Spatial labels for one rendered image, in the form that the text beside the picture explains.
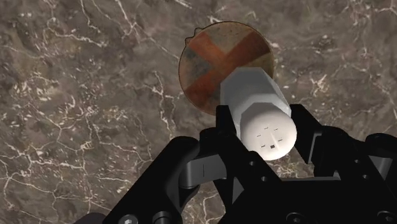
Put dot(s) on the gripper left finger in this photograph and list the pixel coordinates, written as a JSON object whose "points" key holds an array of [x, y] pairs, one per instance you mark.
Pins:
{"points": [[217, 149]]}

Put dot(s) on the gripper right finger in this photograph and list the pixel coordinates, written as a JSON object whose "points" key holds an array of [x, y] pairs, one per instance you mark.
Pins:
{"points": [[341, 145]]}

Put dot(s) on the white salt shaker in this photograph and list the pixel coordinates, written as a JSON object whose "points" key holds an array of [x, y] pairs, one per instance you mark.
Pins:
{"points": [[257, 105]]}

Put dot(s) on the round brown plate red cross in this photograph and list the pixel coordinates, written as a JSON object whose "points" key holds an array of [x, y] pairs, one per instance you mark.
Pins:
{"points": [[223, 52]]}

